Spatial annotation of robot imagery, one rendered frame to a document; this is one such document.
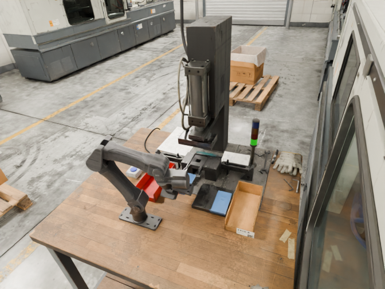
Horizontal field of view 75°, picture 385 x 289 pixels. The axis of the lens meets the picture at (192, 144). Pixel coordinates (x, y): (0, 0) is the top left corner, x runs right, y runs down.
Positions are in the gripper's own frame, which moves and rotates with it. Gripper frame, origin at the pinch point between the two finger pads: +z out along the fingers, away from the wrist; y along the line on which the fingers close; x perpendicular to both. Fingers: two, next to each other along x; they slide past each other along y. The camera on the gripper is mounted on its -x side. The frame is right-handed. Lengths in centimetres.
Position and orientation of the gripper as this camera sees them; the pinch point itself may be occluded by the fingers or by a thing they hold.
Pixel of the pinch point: (176, 191)
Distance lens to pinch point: 117.2
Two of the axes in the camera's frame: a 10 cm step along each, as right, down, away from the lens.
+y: 2.9, -8.9, 3.4
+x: -9.3, -1.8, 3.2
